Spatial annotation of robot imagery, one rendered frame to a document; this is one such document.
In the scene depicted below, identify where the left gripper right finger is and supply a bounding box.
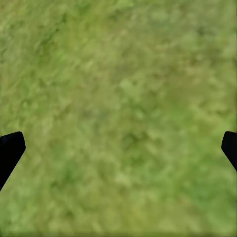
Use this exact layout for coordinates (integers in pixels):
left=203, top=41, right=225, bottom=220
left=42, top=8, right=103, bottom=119
left=221, top=131, right=237, bottom=171

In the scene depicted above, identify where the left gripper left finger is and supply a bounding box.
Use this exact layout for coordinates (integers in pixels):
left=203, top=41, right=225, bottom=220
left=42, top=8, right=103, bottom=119
left=0, top=131, right=26, bottom=190

